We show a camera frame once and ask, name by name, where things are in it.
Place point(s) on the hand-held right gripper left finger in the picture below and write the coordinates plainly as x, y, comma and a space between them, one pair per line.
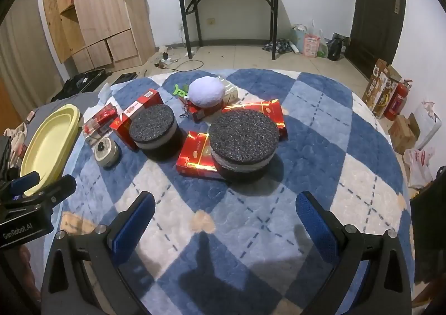
134, 228

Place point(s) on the open black tool case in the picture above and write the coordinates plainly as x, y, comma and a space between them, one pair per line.
82, 83

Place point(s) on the beige curtain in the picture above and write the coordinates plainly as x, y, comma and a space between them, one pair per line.
24, 43

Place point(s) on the wooden wardrobe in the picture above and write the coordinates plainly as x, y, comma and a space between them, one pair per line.
101, 5

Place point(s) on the dark plaid cloth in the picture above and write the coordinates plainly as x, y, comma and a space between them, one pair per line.
278, 47

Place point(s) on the red and white long carton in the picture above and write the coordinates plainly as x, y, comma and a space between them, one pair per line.
99, 120

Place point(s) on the small black sandwich cookie cushion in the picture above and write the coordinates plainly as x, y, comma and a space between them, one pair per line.
151, 123

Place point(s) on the yellow plastic basin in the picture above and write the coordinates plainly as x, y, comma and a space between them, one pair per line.
48, 141

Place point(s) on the pink printed bag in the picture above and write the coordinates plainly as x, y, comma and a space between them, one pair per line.
311, 45

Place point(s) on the round grey tin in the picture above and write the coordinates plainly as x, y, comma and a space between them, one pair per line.
106, 151

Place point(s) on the blue white plaid blanket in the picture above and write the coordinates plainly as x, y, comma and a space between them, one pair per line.
313, 148

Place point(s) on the brown cardboard box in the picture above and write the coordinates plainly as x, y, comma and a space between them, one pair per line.
402, 132

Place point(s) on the beige box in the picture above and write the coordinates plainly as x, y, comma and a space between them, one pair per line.
230, 90

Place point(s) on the beige garment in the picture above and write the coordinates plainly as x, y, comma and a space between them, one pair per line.
15, 142

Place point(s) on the white red plastic bag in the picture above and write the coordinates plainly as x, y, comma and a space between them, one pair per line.
420, 165

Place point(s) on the large black sandwich cookie cushion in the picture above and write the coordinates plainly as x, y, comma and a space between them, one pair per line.
244, 137

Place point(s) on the printed cardboard product boxes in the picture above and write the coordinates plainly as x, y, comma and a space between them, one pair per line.
379, 88

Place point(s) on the red fire extinguisher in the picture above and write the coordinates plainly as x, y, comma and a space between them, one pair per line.
397, 99

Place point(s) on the red box with white label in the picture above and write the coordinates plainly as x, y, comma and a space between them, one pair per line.
122, 127

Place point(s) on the lavender round plush cushion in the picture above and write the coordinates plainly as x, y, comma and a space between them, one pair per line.
207, 90

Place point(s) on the white flat box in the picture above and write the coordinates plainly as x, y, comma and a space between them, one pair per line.
427, 123

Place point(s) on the black foam tray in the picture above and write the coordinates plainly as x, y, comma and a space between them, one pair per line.
124, 78

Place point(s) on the dark brown door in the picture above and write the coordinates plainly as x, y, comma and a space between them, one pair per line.
376, 5

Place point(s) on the green plastic toy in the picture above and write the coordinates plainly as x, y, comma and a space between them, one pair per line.
179, 91

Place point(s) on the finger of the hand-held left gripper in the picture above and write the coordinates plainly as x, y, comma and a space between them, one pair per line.
59, 189
24, 182

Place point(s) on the small dark red box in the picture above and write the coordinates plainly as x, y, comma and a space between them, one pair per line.
197, 113

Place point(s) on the shiny red gold box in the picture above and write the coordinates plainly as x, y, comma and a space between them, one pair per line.
271, 113
195, 155

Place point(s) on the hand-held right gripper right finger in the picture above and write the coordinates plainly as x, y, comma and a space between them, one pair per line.
317, 228

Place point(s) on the orange wooden door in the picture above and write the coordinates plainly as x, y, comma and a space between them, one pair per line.
7, 102

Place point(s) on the small brown box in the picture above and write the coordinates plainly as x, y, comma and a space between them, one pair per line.
30, 116

